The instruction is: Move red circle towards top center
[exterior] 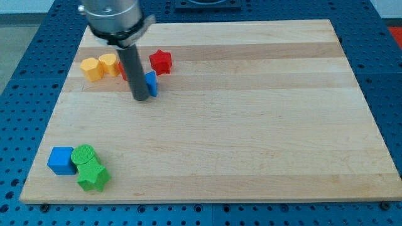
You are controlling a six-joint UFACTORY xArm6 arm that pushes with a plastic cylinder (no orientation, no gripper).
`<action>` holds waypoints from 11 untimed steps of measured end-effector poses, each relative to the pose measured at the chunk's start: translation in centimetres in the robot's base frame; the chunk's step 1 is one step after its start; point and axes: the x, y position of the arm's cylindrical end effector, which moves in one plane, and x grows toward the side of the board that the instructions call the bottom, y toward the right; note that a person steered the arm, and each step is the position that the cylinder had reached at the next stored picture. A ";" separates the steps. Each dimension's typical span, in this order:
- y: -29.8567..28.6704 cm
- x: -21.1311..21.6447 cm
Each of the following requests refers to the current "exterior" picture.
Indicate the yellow heart block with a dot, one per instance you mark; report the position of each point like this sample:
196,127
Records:
109,63

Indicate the blue triangle block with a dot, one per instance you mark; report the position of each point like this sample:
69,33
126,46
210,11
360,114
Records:
151,82

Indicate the red circle block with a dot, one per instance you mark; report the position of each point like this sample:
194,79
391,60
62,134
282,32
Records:
122,72

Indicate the wooden board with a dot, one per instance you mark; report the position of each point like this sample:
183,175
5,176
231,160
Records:
261,111

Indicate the yellow hexagon block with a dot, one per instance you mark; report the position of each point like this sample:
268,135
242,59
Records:
92,69

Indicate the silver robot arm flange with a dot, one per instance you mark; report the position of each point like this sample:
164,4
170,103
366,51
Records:
117,23

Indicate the red star block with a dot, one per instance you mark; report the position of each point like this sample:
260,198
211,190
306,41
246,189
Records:
161,62

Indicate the green star block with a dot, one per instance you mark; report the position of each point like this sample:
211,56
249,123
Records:
93,175

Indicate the blue cube block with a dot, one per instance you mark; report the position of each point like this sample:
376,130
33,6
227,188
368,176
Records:
60,161

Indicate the green circle block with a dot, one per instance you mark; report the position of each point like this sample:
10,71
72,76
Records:
83,154

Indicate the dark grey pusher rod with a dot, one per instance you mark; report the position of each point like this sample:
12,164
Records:
133,69

